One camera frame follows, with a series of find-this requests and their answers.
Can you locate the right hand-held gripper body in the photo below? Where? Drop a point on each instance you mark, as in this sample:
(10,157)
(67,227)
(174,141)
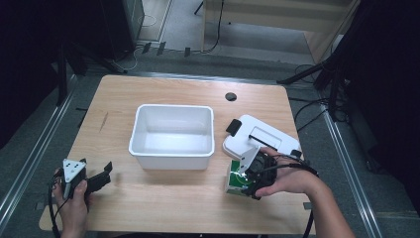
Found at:
(261,170)

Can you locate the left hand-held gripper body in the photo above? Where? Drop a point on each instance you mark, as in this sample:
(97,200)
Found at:
(73,173)

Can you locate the green carton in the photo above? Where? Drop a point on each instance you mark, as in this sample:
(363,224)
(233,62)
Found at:
(236,180)

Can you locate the white lid with black clips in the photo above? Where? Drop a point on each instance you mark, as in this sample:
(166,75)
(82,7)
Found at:
(261,134)

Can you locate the white plastic storage box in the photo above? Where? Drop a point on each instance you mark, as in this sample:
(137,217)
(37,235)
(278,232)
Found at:
(171,139)

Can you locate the person's right hand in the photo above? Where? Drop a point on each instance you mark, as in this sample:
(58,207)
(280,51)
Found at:
(294,180)

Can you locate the person's left hand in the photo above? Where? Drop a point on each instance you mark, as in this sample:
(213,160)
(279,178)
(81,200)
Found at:
(74,211)

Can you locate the black metal stand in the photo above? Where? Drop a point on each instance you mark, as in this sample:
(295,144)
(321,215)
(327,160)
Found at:
(62,76)

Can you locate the black tripod stand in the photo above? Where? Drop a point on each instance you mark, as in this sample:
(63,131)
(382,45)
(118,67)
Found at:
(332,69)

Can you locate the black tape strip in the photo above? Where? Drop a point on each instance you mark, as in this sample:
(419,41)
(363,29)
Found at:
(187,52)
(161,48)
(146,48)

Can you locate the black curtain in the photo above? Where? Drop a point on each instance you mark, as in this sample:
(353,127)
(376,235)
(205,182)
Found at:
(26,49)
(389,82)

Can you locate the black cabinet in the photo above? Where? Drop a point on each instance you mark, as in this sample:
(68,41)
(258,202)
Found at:
(120,23)

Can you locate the light wooden furniture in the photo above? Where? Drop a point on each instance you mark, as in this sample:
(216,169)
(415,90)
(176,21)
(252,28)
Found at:
(264,16)

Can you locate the metal floor rail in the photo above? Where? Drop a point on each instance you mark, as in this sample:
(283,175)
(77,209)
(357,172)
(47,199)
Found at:
(350,172)
(36,148)

